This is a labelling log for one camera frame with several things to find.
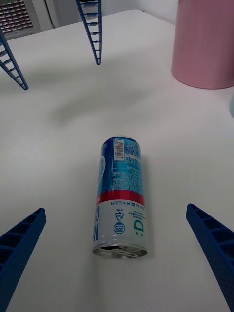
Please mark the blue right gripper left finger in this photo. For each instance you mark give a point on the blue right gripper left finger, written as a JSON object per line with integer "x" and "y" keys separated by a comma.
{"x": 17, "y": 251}

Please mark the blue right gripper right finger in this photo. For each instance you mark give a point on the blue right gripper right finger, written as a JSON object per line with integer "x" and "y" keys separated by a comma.
{"x": 217, "y": 248}

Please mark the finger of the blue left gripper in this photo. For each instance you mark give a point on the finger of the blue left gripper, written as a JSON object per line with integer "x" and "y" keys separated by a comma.
{"x": 17, "y": 69}
{"x": 84, "y": 14}

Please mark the blue and white drink can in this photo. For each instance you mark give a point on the blue and white drink can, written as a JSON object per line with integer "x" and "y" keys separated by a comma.
{"x": 122, "y": 195}

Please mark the grey vented panel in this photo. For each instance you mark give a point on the grey vented panel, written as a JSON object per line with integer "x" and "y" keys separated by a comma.
{"x": 14, "y": 14}

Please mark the pink plastic bin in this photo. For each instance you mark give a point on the pink plastic bin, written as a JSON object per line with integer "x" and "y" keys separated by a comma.
{"x": 204, "y": 44}

